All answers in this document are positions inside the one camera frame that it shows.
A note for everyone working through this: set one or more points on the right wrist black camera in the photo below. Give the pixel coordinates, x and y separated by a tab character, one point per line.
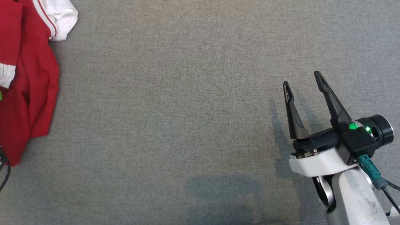
359	140

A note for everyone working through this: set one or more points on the grey fabric sofa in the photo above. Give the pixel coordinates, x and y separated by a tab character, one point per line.
187	109

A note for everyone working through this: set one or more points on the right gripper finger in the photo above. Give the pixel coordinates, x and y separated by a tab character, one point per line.
336	109
295	122

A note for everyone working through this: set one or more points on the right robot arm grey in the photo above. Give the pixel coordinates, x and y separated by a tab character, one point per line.
353	200

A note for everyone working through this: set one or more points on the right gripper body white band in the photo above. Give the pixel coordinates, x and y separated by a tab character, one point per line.
322	162

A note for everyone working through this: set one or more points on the red white basketball jersey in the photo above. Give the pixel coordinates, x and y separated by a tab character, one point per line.
40	93

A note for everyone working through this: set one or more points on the red shorts with white band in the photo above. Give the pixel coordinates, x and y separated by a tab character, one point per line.
9	37

